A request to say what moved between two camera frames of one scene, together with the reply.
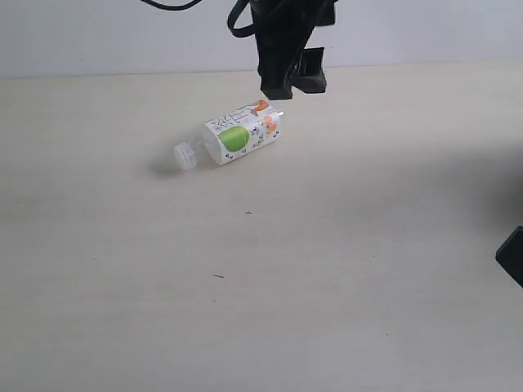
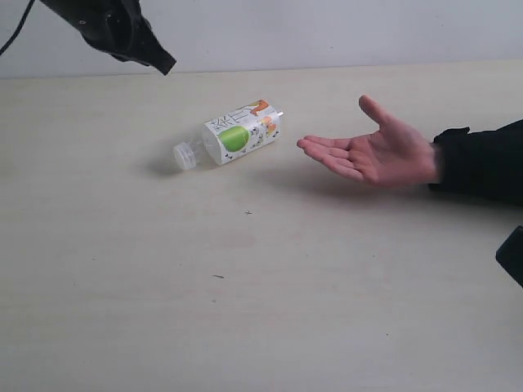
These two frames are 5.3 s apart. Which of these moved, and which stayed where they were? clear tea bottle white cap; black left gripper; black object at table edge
Moved: black left gripper
Stayed: black object at table edge; clear tea bottle white cap
